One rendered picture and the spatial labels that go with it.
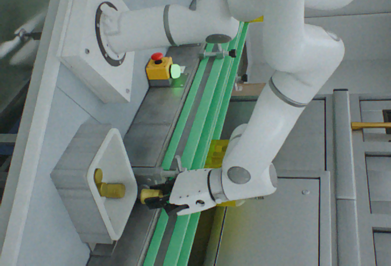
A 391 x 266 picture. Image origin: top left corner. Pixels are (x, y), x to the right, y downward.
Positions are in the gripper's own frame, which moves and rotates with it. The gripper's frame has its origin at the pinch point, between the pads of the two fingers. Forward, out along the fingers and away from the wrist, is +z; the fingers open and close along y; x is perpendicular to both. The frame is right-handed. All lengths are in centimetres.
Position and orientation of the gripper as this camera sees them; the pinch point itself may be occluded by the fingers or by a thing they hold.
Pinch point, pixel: (156, 196)
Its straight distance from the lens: 112.8
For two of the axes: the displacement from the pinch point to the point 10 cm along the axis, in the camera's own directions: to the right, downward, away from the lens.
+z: -8.9, 2.2, 4.1
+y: 2.1, -5.9, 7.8
